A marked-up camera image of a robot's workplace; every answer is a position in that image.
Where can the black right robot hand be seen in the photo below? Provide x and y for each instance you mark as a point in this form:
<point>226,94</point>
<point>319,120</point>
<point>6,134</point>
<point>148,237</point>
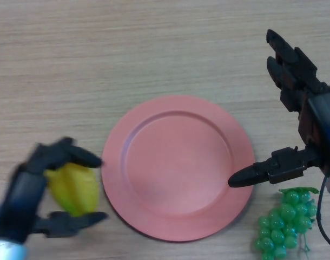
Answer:
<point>319,113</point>

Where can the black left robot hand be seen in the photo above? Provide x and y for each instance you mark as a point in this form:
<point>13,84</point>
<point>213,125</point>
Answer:
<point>19,197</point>

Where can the yellow starfruit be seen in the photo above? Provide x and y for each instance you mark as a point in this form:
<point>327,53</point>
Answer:
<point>75,189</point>

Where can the pink round plate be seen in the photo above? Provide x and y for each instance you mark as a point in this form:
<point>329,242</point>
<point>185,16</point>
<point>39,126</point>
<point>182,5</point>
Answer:
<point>178,168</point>

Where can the green grape bunch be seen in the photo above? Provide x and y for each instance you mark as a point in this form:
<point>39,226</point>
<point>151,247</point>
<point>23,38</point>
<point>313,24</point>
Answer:
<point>286,211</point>

